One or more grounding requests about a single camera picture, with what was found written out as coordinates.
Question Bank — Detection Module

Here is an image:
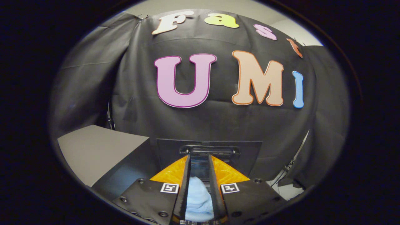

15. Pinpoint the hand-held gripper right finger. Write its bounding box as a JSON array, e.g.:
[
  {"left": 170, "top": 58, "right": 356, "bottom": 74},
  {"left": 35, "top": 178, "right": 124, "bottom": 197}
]
[{"left": 209, "top": 155, "right": 286, "bottom": 224}]

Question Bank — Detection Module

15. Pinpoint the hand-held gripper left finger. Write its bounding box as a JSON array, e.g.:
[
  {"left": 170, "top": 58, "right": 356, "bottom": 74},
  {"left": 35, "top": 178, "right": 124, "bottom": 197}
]
[{"left": 112, "top": 155, "right": 191, "bottom": 225}]

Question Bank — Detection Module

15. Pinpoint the light blue cloth garment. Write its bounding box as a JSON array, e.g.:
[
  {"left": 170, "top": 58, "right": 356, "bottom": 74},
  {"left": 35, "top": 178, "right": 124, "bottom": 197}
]
[{"left": 185, "top": 177, "right": 215, "bottom": 222}]

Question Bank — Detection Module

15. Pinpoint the dark washing machine lid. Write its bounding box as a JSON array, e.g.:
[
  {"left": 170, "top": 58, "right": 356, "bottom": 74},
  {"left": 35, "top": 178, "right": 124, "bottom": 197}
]
[{"left": 156, "top": 138, "right": 262, "bottom": 182}]

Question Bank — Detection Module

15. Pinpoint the black backdrop cloth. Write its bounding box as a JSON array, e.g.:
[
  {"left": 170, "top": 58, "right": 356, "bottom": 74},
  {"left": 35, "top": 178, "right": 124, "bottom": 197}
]
[{"left": 50, "top": 9, "right": 350, "bottom": 188}]

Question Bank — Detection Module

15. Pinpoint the dark cabinet with beige door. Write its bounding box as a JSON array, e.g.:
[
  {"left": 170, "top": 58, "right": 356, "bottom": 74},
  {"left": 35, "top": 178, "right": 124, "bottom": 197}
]
[{"left": 57, "top": 125, "right": 160, "bottom": 200}]

